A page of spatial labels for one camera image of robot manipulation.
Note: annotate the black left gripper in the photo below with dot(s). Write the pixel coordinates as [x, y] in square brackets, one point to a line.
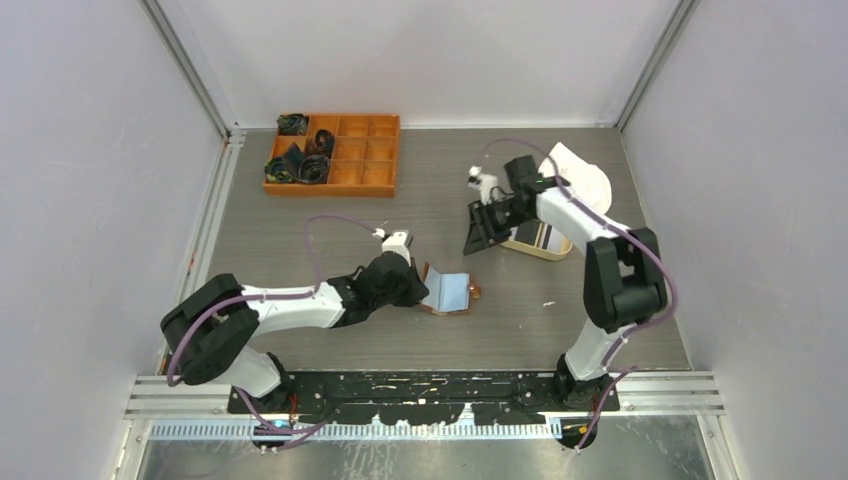
[416, 291]

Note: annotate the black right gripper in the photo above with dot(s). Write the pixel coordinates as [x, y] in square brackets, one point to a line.
[483, 230]

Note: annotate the orange leather card holder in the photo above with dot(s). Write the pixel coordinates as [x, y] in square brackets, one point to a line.
[449, 293]

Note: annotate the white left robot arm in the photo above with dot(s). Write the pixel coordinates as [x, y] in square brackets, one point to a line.
[209, 332]

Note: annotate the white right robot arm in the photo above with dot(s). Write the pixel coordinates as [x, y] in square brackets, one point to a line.
[625, 284]

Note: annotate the white card black stripe right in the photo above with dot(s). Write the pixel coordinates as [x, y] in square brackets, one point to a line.
[552, 241]

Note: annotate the beige oval tray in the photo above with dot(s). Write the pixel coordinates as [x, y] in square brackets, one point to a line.
[533, 251]

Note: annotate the white bucket hat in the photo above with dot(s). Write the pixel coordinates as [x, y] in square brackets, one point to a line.
[588, 183]

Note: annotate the orange wooden compartment organizer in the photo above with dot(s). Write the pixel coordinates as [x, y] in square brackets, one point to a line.
[364, 162]

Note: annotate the black rolled belt lower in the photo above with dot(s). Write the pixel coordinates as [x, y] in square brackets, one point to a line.
[314, 169]

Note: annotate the black rolled belt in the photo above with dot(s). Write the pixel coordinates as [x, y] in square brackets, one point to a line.
[314, 169]
[323, 143]

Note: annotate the black rolled belt centre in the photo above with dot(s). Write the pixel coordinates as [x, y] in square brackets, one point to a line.
[323, 143]

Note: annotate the dark rolled belt top-left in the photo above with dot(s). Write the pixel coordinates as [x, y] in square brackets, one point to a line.
[294, 124]

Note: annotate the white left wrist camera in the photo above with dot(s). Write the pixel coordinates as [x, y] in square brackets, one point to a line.
[396, 242]

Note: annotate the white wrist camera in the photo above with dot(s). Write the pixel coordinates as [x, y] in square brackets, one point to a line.
[483, 183]
[396, 242]

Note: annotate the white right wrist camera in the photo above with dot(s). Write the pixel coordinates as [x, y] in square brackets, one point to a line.
[483, 183]

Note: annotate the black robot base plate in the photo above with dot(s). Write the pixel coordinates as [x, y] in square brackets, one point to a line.
[423, 398]

